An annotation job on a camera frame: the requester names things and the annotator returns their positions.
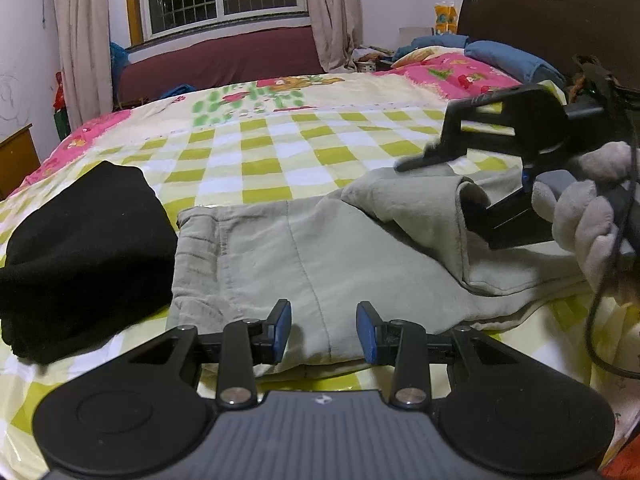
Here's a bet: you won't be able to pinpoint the grey-green pants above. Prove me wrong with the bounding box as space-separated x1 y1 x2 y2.
167 165 588 370

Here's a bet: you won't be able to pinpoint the grey gloved right hand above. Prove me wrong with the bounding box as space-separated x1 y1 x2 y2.
532 141 631 289

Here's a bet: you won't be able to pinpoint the blue folded blanket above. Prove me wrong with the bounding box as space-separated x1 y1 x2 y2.
392 34 566 88

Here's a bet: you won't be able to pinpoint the dark wooden headboard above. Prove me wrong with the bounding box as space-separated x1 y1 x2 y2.
458 0 640 88

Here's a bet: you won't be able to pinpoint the black folded garment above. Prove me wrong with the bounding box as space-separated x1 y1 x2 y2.
1 162 177 365

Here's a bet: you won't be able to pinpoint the floral pink bedsheet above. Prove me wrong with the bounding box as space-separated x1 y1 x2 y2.
19 45 524 191

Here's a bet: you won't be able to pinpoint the right beige curtain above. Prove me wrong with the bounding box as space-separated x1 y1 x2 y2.
307 0 362 73

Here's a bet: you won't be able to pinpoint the beige curtain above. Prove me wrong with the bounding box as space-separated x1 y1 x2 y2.
54 0 113 129
307 0 362 73

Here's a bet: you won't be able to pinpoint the maroon sofa bench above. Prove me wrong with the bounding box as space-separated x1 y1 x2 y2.
115 26 323 104

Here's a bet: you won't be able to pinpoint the wooden side cabinet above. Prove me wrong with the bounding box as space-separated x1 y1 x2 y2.
0 124 40 200

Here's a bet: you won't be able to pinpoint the left beige curtain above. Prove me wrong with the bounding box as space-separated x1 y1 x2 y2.
54 0 113 129

